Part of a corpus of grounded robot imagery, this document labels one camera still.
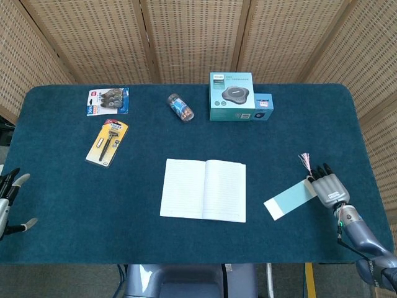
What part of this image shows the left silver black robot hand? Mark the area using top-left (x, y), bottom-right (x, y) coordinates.
top-left (0, 168), bottom-right (38, 240)

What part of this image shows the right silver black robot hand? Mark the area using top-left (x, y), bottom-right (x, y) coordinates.
top-left (306, 163), bottom-right (350, 209)

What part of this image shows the light blue tasselled bookmark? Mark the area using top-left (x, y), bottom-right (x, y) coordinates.
top-left (263, 152), bottom-right (319, 222)

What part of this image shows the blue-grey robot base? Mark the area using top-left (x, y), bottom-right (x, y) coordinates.
top-left (123, 263), bottom-right (258, 298)

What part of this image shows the open lined notebook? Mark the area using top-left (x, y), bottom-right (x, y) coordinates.
top-left (159, 158), bottom-right (247, 224)

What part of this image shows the dark blue table cloth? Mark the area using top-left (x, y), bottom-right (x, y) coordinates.
top-left (0, 83), bottom-right (388, 265)

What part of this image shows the small blue box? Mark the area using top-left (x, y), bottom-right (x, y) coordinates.
top-left (254, 93), bottom-right (275, 122)

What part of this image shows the white metal pole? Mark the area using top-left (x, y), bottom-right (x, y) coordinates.
top-left (265, 263), bottom-right (275, 298)

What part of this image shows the razor in yellow pack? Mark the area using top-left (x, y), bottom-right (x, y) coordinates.
top-left (85, 119), bottom-right (129, 169)

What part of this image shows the teal speaker box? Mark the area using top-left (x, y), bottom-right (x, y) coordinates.
top-left (209, 72), bottom-right (256, 122)

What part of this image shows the correction tape blister pack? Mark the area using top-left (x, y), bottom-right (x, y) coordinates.
top-left (86, 87), bottom-right (130, 117)

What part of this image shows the clear bottle with blue label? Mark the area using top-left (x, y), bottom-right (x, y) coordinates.
top-left (167, 93), bottom-right (195, 123)

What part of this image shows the bamboo folding screen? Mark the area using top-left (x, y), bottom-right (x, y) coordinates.
top-left (0, 0), bottom-right (397, 298)

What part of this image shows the blue cable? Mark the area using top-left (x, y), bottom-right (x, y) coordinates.
top-left (114, 263), bottom-right (128, 298)

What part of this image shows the black cable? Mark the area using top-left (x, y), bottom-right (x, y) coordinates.
top-left (220, 263), bottom-right (230, 298)

